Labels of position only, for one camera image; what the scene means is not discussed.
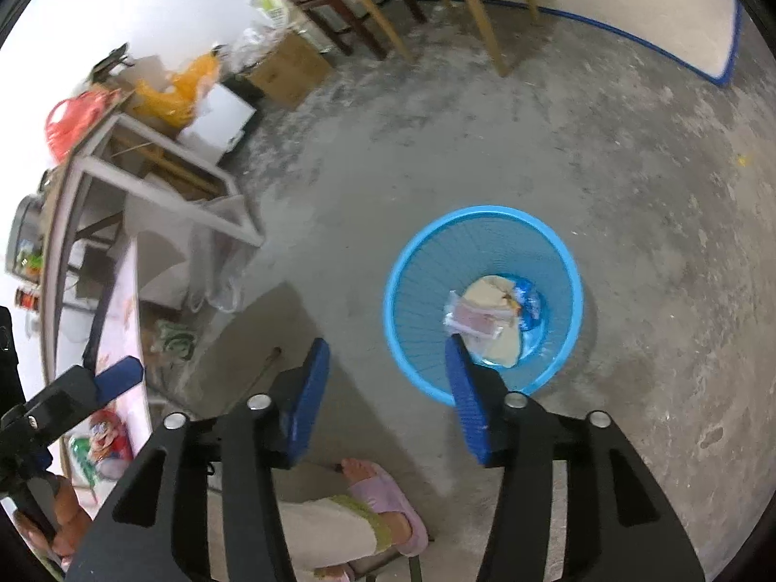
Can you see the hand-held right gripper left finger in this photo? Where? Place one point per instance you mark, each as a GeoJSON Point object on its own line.
{"type": "Point", "coordinates": [309, 400]}

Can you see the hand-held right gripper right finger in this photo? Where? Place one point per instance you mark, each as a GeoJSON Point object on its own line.
{"type": "Point", "coordinates": [470, 400]}

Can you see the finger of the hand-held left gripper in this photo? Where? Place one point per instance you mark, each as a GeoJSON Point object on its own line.
{"type": "Point", "coordinates": [118, 376]}

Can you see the red snack bag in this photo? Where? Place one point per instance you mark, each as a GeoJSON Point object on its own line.
{"type": "Point", "coordinates": [112, 436]}

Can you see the clear bag of pink snacks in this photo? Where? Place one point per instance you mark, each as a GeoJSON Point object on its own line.
{"type": "Point", "coordinates": [473, 318]}

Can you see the blue wrapper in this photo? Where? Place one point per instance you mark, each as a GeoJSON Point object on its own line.
{"type": "Point", "coordinates": [532, 306]}

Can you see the blue plastic basket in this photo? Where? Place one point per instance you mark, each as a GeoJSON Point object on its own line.
{"type": "Point", "coordinates": [424, 267]}

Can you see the person's left hand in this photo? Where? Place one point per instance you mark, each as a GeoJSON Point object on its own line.
{"type": "Point", "coordinates": [70, 509]}

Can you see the green white packet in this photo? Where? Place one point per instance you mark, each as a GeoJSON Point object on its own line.
{"type": "Point", "coordinates": [173, 339]}

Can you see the cream round sheet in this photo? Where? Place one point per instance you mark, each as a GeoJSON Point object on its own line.
{"type": "Point", "coordinates": [485, 291]}

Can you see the small red jar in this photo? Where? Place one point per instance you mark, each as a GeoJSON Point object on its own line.
{"type": "Point", "coordinates": [27, 300]}

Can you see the glass bowl with lid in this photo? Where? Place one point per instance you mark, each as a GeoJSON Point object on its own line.
{"type": "Point", "coordinates": [24, 224]}

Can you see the grey wooden table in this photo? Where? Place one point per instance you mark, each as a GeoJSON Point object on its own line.
{"type": "Point", "coordinates": [170, 194]}

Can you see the red plastic bag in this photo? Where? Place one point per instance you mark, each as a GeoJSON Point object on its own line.
{"type": "Point", "coordinates": [76, 121]}

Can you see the white box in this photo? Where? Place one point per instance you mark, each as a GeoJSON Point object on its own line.
{"type": "Point", "coordinates": [221, 112]}

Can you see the yellow plastic bag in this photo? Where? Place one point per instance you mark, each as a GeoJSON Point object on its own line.
{"type": "Point", "coordinates": [182, 88]}

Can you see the cardboard box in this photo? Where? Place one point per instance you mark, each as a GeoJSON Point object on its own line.
{"type": "Point", "coordinates": [291, 70]}

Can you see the wooden chair dark seat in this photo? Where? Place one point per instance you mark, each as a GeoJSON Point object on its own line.
{"type": "Point", "coordinates": [488, 42]}

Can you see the crumpled clear plastic bag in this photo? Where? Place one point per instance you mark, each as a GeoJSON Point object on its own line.
{"type": "Point", "coordinates": [254, 42]}

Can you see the white bag green print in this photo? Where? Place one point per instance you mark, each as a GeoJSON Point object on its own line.
{"type": "Point", "coordinates": [273, 6]}

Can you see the white board blue edge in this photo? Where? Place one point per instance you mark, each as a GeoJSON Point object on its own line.
{"type": "Point", "coordinates": [667, 6]}

